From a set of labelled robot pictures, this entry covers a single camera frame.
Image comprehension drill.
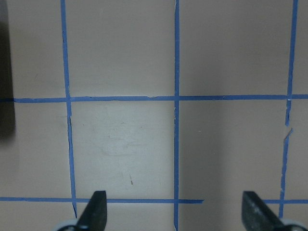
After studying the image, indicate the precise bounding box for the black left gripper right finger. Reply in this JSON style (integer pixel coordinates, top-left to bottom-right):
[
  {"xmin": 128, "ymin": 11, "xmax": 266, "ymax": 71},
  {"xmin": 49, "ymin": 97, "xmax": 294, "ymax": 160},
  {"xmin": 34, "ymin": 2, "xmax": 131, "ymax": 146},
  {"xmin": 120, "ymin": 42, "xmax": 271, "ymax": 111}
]
[{"xmin": 242, "ymin": 191, "xmax": 285, "ymax": 231}]

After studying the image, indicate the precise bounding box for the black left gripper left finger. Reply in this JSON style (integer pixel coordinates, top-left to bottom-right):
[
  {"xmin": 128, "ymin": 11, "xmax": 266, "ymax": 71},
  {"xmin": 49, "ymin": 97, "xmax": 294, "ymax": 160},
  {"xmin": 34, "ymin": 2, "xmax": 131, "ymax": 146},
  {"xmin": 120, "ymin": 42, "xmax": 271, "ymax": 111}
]
[{"xmin": 75, "ymin": 191, "xmax": 107, "ymax": 231}]

